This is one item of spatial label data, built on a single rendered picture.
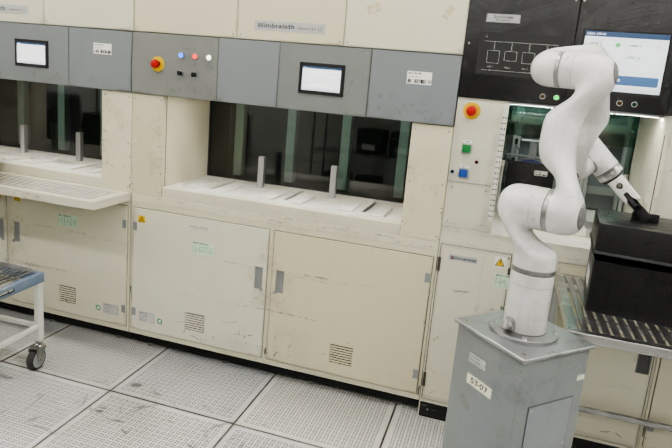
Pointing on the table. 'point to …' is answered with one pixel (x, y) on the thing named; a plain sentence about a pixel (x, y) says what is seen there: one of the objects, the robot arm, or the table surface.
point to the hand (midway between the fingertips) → (642, 214)
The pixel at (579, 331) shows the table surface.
